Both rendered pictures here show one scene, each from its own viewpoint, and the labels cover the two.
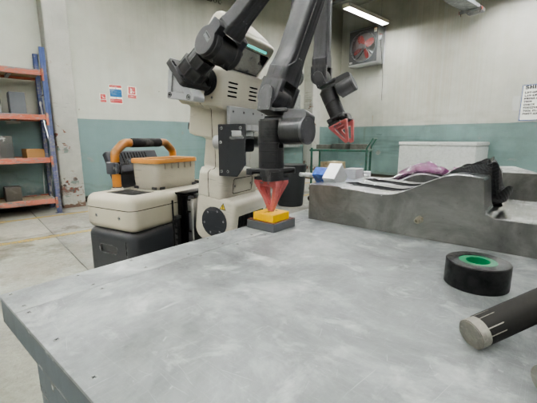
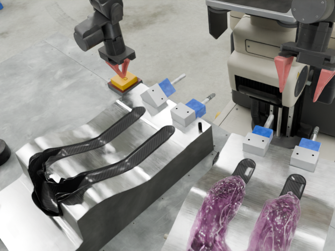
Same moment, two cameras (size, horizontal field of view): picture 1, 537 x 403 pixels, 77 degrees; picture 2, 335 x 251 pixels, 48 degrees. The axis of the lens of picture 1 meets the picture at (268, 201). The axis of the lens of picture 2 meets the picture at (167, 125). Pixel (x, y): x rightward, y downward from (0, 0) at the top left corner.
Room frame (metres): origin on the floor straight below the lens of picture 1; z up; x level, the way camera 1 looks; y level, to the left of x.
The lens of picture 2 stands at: (1.10, -0.89, 1.52)
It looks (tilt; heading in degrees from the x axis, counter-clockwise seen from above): 45 degrees down; 105
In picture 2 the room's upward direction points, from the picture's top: 11 degrees counter-clockwise
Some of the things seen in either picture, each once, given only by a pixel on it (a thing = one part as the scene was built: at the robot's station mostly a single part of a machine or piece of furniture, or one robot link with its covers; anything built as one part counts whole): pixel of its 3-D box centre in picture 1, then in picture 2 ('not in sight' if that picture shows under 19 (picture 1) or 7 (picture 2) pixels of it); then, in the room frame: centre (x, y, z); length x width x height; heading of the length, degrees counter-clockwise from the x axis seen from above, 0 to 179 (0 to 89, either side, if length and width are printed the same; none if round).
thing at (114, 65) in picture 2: (267, 191); (117, 63); (0.76, 0.00, 0.88); 0.07 x 0.07 x 0.09; 50
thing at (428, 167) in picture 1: (432, 170); (242, 226); (1.11, -0.54, 0.90); 0.26 x 0.18 x 0.08; 67
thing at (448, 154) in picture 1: (440, 164); not in sight; (7.11, -3.60, 0.47); 1.52 x 0.77 x 0.94; 42
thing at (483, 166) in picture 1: (424, 174); (100, 151); (0.80, -0.37, 0.92); 0.35 x 0.16 x 0.09; 50
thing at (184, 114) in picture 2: (338, 176); (197, 107); (1.01, -0.21, 0.89); 0.13 x 0.05 x 0.05; 50
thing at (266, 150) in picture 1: (271, 159); (114, 44); (0.77, -0.01, 0.96); 0.10 x 0.07 x 0.07; 140
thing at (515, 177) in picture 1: (432, 183); (245, 240); (1.11, -0.54, 0.86); 0.50 x 0.26 x 0.11; 67
